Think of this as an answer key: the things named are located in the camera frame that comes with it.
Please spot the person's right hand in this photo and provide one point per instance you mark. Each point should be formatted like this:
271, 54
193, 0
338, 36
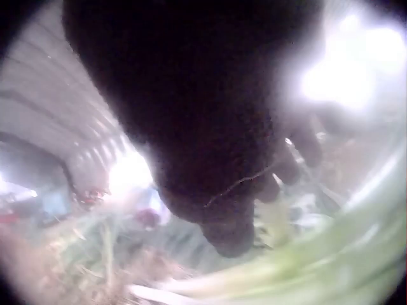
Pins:
190, 95

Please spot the person's right thumb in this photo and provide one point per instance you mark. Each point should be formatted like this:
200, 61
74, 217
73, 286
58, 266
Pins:
230, 228

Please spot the person's right fingers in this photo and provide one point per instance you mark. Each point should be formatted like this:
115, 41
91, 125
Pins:
291, 165

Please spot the bunch of green onion stalks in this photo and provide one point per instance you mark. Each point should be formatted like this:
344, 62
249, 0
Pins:
286, 263

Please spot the pile of green leaves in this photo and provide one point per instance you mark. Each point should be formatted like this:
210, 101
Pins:
95, 247

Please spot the corrugated metal roof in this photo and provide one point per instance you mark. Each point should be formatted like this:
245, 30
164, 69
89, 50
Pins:
54, 105

